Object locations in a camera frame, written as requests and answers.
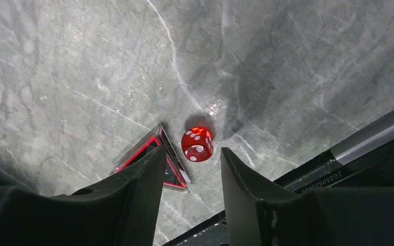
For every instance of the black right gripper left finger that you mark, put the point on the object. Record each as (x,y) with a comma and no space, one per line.
(121,209)

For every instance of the red black triangle button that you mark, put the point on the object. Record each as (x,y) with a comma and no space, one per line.
(176,177)

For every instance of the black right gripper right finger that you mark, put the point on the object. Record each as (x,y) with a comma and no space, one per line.
(260,212)

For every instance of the red die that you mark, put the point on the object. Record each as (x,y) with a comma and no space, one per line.
(197,144)

